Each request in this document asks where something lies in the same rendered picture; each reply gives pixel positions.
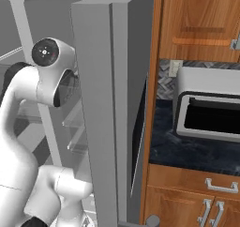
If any silver wall cupboard handle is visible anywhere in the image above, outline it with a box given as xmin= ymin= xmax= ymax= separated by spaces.
xmin=230 ymin=37 xmax=240 ymax=52

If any grey fridge door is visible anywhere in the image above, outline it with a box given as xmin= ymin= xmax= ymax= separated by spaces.
xmin=70 ymin=0 xmax=156 ymax=227

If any clear glass fridge shelf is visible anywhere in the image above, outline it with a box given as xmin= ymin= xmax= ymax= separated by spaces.
xmin=61 ymin=99 xmax=85 ymax=129
xmin=66 ymin=124 xmax=90 ymax=153

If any white toaster oven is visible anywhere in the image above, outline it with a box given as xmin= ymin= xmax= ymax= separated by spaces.
xmin=172 ymin=66 xmax=240 ymax=144

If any silver base cupboard handle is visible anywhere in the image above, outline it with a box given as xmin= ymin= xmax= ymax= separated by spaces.
xmin=197 ymin=198 xmax=213 ymax=227
xmin=209 ymin=200 xmax=226 ymax=227

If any wooden cupboard side panel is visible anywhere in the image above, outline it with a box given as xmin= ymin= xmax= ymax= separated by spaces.
xmin=139 ymin=0 xmax=165 ymax=227

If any wooden base cupboard door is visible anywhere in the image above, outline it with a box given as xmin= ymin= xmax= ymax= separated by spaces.
xmin=142 ymin=185 xmax=216 ymax=227
xmin=215 ymin=198 xmax=240 ymax=227

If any silver drawer handle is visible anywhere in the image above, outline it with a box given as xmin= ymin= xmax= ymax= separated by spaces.
xmin=204 ymin=177 xmax=240 ymax=195

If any wooden drawer front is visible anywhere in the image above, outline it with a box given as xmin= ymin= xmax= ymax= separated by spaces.
xmin=146 ymin=163 xmax=240 ymax=202

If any wooden wall cupboard door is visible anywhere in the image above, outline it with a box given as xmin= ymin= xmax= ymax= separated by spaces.
xmin=158 ymin=0 xmax=240 ymax=64

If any white wall socket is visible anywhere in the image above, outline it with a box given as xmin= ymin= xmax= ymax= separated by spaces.
xmin=169 ymin=59 xmax=184 ymax=79

